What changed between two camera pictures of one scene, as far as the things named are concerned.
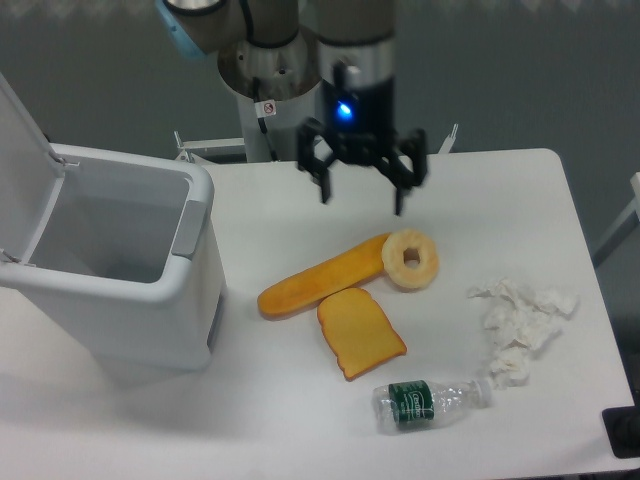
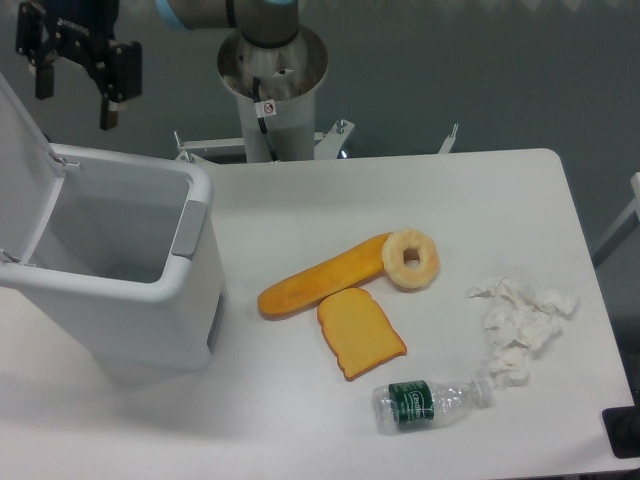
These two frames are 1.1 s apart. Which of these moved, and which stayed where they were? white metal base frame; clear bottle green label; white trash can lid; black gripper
Moved: black gripper
Stayed: clear bottle green label; white metal base frame; white trash can lid
